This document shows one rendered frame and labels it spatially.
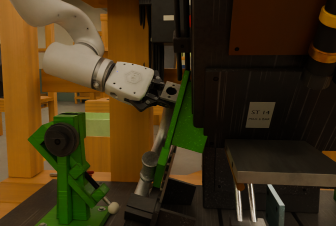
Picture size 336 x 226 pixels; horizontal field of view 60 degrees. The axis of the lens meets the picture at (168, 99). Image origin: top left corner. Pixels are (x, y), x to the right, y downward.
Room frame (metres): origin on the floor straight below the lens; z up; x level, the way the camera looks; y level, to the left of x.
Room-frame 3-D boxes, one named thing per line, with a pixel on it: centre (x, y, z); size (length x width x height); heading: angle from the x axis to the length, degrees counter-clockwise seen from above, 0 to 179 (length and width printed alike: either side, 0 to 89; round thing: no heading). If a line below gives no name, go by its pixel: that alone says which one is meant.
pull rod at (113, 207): (0.67, 0.14, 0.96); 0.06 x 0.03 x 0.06; 84
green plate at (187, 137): (0.64, -0.05, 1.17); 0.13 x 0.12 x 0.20; 84
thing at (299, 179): (0.59, -0.20, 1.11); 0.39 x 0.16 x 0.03; 174
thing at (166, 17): (0.92, -0.04, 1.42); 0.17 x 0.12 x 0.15; 84
